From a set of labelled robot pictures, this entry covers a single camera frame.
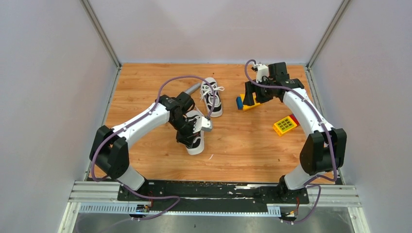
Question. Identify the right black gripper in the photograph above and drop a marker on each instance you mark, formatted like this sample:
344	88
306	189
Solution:
250	89

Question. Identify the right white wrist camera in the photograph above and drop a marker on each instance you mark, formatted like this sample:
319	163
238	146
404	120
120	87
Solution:
262	72

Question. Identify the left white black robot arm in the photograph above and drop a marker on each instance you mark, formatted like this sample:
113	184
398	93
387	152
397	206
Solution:
110	151

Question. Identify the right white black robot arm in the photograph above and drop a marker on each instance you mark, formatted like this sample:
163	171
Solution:
324	148

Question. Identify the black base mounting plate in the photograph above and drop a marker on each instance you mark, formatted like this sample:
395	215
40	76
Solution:
190	197

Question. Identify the grey metal cylinder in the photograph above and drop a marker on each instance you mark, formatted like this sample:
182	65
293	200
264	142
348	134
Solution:
193	88

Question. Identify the yellow green building block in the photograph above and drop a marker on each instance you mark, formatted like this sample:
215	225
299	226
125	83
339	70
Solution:
284	125

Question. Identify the blue toy block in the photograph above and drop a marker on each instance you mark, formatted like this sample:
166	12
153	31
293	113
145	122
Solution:
239	103

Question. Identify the black white sneaker with laces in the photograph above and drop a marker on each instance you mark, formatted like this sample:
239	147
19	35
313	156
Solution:
210	94

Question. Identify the aluminium frame rail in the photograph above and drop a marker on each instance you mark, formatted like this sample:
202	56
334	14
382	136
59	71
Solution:
92	197

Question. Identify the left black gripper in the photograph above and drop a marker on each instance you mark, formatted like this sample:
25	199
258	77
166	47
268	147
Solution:
185	139

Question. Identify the red toy block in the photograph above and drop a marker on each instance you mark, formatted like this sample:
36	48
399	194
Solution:
294	119

